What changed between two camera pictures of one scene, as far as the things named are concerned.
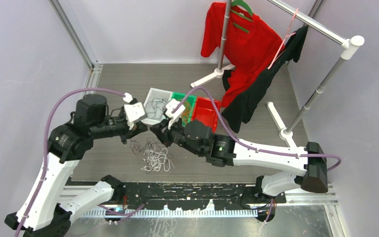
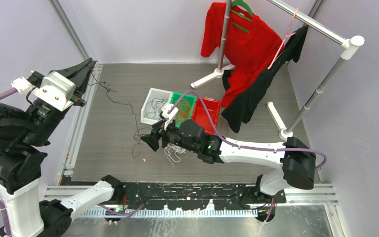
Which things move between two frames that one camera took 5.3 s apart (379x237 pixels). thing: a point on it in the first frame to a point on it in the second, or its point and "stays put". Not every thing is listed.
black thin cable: x=154 y=108 stays put
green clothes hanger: x=243 y=3 stays put
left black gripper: x=139 y=127 to x=80 y=72
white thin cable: x=156 y=159 to x=170 y=150
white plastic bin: x=154 y=103 stays put
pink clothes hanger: x=286 y=36 stays put
